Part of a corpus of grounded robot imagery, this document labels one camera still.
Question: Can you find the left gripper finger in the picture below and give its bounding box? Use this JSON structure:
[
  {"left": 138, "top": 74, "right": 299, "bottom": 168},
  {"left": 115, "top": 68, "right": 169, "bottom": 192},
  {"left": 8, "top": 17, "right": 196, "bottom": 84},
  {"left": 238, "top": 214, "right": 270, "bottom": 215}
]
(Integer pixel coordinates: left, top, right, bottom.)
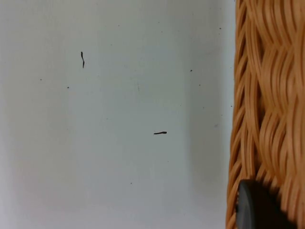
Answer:
[{"left": 235, "top": 179, "right": 298, "bottom": 229}]

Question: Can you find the pale brown wicker basket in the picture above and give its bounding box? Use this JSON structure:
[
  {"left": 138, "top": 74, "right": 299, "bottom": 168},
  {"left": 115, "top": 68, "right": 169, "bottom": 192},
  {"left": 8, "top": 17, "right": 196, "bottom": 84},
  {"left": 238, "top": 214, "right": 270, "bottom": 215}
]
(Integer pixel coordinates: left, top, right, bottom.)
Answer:
[{"left": 225, "top": 0, "right": 305, "bottom": 229}]

